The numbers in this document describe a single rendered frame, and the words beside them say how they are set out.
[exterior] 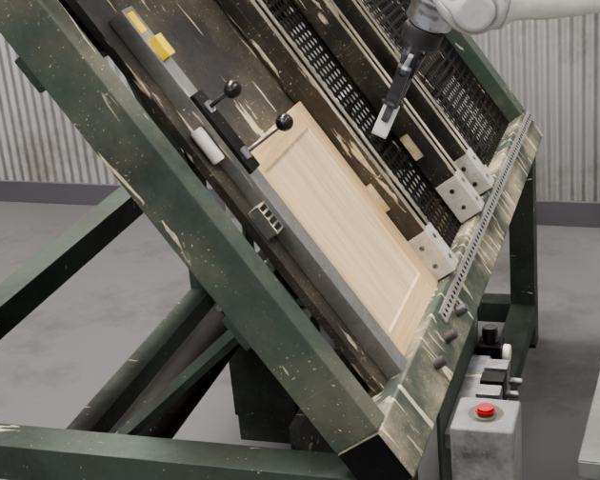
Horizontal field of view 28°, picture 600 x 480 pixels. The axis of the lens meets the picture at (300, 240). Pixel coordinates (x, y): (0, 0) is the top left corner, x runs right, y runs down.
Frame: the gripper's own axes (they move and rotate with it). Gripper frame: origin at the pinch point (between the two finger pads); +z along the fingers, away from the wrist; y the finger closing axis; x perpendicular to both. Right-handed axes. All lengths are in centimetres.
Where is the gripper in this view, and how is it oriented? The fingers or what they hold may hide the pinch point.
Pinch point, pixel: (386, 119)
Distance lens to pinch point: 231.2
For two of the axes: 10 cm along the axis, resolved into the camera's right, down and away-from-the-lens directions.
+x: 8.9, 4.4, -1.2
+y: -3.1, 3.9, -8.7
